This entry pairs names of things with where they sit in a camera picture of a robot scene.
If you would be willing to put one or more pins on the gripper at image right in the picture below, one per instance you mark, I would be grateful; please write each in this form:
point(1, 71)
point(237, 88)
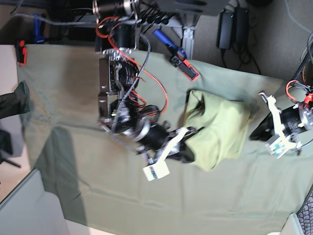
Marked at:
point(288, 123)

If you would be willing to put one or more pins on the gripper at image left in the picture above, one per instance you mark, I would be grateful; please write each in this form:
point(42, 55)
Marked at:
point(155, 139)

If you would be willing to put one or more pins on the light green T-shirt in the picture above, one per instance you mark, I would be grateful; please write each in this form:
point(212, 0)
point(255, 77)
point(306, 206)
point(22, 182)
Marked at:
point(221, 128)

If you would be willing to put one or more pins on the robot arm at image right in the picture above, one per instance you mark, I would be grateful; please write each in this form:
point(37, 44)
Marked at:
point(297, 88)

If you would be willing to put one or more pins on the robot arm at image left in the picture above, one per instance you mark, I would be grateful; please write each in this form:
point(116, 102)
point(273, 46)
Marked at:
point(122, 111)

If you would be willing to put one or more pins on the grey-green table cloth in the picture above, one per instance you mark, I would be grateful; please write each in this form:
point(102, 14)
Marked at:
point(101, 184)

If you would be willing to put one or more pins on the blue orange bar clamp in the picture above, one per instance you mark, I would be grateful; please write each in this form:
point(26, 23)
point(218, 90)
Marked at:
point(178, 57)

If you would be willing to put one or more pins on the black power brick pair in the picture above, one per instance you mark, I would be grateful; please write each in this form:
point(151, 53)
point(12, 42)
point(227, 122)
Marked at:
point(233, 28)

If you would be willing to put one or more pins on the grey white bin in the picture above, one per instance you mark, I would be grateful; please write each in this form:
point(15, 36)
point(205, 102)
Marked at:
point(31, 210)

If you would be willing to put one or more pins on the dark cloth at left edge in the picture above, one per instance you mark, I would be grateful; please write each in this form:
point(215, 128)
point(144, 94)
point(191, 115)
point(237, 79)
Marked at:
point(15, 103)

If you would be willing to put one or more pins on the blue black corner clamp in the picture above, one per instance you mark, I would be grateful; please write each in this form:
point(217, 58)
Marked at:
point(36, 38)

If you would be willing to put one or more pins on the aluminium table leg frame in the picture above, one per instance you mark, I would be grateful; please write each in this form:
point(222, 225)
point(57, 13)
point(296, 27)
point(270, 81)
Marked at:
point(184, 25)

